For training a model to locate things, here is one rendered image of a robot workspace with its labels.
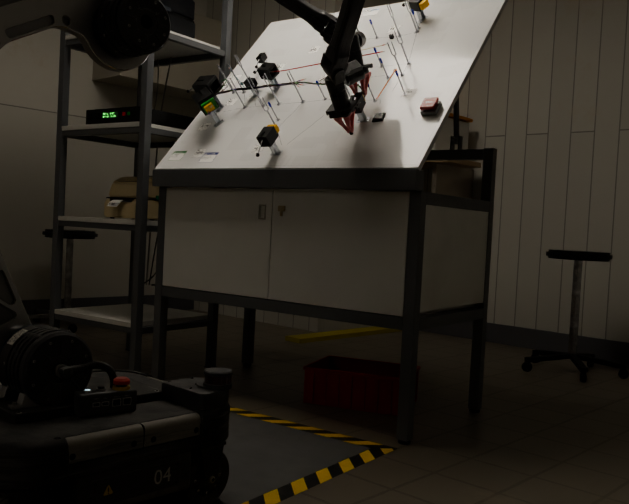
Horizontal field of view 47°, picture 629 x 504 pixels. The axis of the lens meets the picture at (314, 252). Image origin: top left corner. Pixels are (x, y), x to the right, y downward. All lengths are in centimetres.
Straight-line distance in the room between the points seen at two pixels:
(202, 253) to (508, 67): 266
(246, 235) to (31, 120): 245
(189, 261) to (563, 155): 251
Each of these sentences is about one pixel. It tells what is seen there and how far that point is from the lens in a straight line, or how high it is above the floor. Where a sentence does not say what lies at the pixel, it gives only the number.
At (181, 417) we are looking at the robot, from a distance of 166.
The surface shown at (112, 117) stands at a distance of 323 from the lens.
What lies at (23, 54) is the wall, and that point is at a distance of 489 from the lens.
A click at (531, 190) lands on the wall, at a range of 463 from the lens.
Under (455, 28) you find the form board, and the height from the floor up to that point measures 144.
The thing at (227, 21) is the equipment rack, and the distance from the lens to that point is 345.
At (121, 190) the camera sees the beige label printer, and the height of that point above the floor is 78.
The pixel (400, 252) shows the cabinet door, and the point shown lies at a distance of 231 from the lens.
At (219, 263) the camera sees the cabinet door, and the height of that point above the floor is 51.
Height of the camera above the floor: 67
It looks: 2 degrees down
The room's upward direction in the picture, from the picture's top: 3 degrees clockwise
